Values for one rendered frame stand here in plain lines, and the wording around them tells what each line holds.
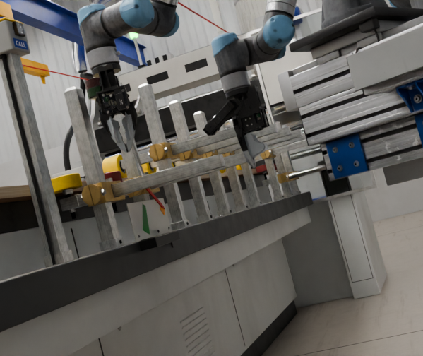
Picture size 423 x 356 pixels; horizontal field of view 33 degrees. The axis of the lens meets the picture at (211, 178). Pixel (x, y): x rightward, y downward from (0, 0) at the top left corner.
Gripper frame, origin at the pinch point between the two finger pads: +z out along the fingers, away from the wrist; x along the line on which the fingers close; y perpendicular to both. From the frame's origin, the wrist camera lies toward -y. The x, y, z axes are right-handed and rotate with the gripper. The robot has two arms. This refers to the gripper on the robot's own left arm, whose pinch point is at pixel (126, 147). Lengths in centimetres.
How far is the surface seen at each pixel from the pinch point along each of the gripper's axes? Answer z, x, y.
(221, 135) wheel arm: -1.0, 27.0, -41.0
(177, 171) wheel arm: 9.3, 10.6, 6.3
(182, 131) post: -8, 17, -67
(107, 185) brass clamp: 8.1, -6.6, 2.1
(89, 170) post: 3.6, -9.9, 3.3
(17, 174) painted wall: -120, -233, -1019
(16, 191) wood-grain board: 4.7, -26.9, 8.6
